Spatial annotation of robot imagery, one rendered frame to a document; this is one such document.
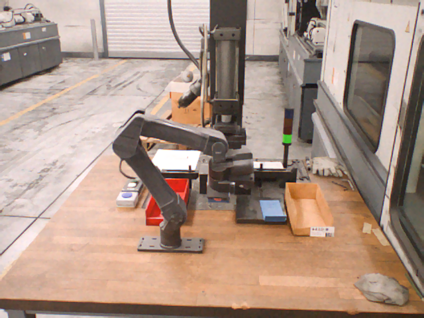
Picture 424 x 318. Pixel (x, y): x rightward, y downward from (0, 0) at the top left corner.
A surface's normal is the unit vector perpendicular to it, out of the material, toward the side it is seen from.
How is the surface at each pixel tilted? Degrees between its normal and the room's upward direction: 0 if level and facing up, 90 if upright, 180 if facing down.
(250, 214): 0
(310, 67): 90
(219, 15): 90
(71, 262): 0
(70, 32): 90
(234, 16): 90
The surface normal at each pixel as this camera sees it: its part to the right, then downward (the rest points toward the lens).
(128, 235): 0.00, -0.92
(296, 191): -0.05, 0.38
